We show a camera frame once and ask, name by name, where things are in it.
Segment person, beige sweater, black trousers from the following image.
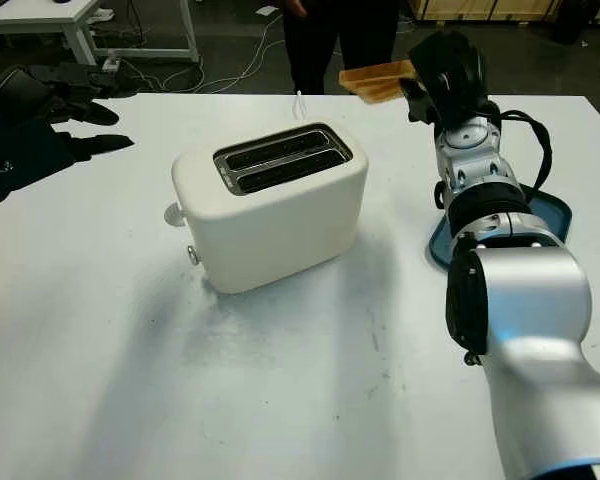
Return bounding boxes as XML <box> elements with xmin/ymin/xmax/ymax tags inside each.
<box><xmin>279</xmin><ymin>0</ymin><xmax>400</xmax><ymax>96</ymax></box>

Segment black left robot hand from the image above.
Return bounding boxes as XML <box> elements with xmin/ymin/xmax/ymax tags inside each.
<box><xmin>0</xmin><ymin>62</ymin><xmax>135</xmax><ymax>162</ymax></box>

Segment wooden crate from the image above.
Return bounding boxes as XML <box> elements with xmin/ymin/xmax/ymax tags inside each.
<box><xmin>408</xmin><ymin>0</ymin><xmax>565</xmax><ymax>24</ymax></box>

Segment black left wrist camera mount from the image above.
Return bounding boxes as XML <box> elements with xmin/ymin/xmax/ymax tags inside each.
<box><xmin>0</xmin><ymin>119</ymin><xmax>77</xmax><ymax>205</ymax></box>

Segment browned toast slice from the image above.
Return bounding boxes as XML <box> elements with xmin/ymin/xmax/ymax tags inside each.
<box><xmin>338</xmin><ymin>59</ymin><xmax>417</xmax><ymax>105</ymax></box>

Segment white desk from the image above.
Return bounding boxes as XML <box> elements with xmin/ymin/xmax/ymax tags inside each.
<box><xmin>0</xmin><ymin>0</ymin><xmax>202</xmax><ymax>66</ymax></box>

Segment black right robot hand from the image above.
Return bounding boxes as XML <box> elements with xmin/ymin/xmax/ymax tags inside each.
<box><xmin>398</xmin><ymin>29</ymin><xmax>502</xmax><ymax>133</ymax></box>

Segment blue plastic tray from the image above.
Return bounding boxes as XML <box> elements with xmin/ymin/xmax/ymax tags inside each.
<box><xmin>426</xmin><ymin>193</ymin><xmax>574</xmax><ymax>267</ymax></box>

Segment white two-slot toaster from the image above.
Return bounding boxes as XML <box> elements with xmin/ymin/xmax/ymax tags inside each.
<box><xmin>171</xmin><ymin>121</ymin><xmax>370</xmax><ymax>295</ymax></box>

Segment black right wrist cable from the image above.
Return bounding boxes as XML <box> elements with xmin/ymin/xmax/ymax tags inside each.
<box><xmin>493</xmin><ymin>109</ymin><xmax>555</xmax><ymax>195</ymax></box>

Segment white floor cable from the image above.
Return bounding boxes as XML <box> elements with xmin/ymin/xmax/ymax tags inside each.
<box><xmin>149</xmin><ymin>19</ymin><xmax>287</xmax><ymax>95</ymax></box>

